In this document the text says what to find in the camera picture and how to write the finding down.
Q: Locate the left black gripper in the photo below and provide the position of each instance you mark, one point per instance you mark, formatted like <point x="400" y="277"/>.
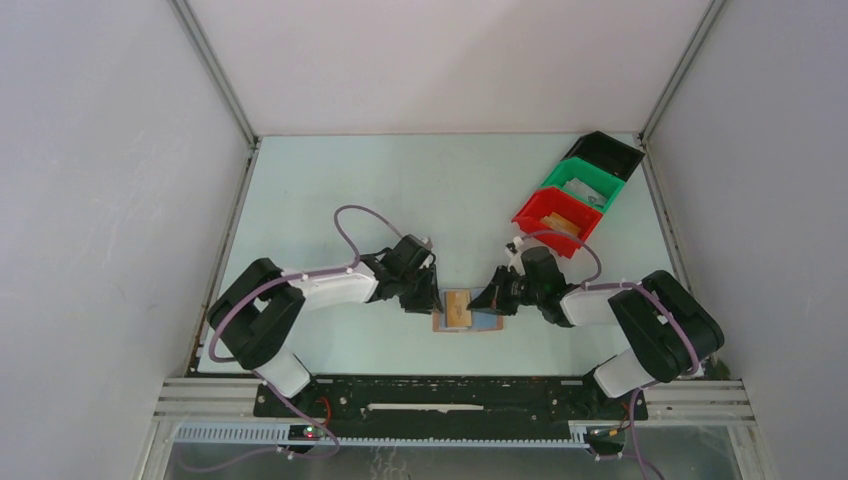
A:
<point x="429" y="300"/>

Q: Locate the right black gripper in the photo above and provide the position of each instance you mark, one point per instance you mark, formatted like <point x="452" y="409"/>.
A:
<point x="495" y="297"/>

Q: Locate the gold credit card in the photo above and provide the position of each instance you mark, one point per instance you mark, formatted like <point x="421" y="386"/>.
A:
<point x="457" y="316"/>

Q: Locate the brown leather card holder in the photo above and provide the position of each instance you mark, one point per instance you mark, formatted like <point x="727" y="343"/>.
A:
<point x="481" y="322"/>

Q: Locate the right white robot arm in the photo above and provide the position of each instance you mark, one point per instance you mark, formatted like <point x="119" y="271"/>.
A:
<point x="669" y="333"/>

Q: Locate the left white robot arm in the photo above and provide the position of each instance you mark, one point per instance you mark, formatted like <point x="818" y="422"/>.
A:
<point x="252" y="319"/>

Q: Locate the cards in red bin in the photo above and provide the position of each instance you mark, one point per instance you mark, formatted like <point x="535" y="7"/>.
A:
<point x="554" y="221"/>

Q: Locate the cards in green bin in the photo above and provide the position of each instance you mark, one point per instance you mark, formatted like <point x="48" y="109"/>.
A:
<point x="586" y="193"/>

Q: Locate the red plastic bin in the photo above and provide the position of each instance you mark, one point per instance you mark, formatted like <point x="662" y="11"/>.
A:
<point x="551" y="208"/>

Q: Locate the green plastic bin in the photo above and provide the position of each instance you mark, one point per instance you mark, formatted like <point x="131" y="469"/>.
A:
<point x="585" y="182"/>

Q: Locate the black plastic bin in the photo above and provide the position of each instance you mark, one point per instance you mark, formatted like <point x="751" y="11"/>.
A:
<point x="607" y="153"/>

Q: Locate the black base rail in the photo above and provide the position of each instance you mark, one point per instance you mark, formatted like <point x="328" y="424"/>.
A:
<point x="451" y="407"/>

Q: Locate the grey cable duct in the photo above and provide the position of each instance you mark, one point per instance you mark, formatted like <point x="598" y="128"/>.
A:
<point x="303" y="435"/>

